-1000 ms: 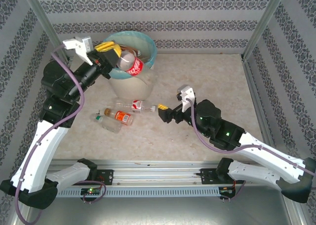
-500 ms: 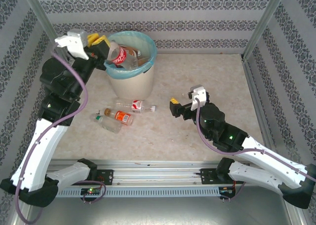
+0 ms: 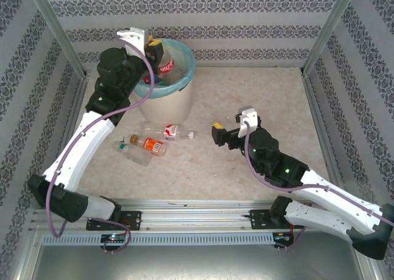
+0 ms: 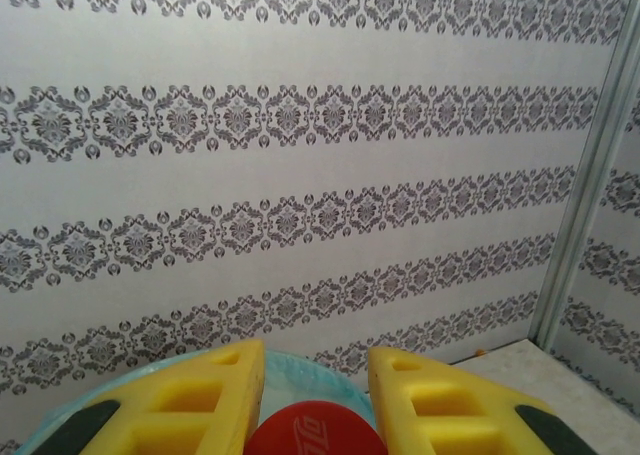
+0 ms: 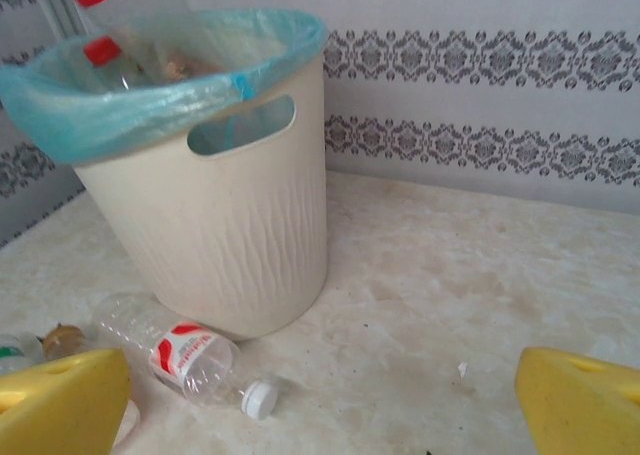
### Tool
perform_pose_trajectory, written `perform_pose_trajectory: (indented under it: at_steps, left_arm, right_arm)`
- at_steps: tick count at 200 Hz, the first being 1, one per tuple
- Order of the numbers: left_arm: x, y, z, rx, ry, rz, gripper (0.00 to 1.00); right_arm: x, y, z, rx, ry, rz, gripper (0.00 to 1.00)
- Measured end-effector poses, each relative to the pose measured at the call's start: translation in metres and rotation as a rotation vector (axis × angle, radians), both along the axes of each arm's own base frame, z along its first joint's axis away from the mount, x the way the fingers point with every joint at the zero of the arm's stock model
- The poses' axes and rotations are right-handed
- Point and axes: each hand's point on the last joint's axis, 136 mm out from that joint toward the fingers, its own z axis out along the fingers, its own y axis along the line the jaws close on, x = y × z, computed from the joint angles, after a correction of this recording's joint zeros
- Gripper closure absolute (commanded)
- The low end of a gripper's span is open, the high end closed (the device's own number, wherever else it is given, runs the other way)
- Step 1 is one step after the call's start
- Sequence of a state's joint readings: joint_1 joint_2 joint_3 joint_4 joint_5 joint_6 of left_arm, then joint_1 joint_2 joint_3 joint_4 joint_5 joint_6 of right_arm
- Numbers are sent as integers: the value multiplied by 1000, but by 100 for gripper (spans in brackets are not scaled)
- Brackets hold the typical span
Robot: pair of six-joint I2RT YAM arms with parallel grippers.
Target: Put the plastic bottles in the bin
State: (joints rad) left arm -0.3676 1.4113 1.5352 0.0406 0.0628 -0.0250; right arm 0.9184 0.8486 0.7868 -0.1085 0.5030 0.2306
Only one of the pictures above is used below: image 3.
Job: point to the clear cola bottle red label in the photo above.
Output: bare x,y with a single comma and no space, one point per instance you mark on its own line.
166,66

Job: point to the clear bottle red-white label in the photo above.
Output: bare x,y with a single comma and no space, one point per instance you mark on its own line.
170,131

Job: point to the clear bottle orange label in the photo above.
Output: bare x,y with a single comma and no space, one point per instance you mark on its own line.
154,145

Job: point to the small clear bottle green cap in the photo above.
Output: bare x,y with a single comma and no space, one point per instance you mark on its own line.
138,157

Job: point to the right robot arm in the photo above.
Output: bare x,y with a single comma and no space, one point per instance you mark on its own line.
332,197

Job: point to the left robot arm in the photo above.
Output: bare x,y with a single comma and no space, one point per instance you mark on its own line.
77,154

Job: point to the beige trash bin blue liner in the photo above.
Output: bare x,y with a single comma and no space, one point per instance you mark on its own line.
160,92

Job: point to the cream ribbed plastic bin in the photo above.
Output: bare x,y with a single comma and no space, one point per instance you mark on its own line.
169,110

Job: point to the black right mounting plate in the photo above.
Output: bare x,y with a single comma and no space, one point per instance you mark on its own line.
260,219

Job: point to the black mounting plate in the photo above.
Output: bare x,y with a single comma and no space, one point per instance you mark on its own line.
260,219
134,220

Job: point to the right controller board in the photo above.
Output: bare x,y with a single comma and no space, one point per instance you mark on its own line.
283,236

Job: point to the controller board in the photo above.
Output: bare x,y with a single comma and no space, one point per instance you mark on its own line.
114,237
283,236

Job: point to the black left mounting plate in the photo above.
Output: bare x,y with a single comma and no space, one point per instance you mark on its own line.
134,220

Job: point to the metal sheet panel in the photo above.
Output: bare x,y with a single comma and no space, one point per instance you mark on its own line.
197,261

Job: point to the left controller board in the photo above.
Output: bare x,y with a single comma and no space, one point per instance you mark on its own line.
114,237

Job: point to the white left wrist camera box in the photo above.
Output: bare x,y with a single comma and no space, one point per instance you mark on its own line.
132,37

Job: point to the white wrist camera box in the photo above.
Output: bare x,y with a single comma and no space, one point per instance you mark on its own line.
132,37
249,118

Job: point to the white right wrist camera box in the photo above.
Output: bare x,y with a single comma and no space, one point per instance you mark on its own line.
249,118

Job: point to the left aluminium side rail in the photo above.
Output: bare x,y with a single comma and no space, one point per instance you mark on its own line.
75,104

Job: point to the aluminium side rail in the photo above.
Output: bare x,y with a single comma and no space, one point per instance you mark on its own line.
317,107
75,104

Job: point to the right aluminium side rail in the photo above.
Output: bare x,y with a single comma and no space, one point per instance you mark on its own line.
317,107

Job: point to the left aluminium frame post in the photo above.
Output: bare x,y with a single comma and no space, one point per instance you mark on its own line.
55,27

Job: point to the aluminium frame post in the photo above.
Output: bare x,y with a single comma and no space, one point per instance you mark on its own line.
331,27
55,27

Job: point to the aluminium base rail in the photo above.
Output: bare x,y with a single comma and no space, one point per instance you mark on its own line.
191,218

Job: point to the right aluminium frame post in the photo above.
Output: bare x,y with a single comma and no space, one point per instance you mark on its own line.
331,27

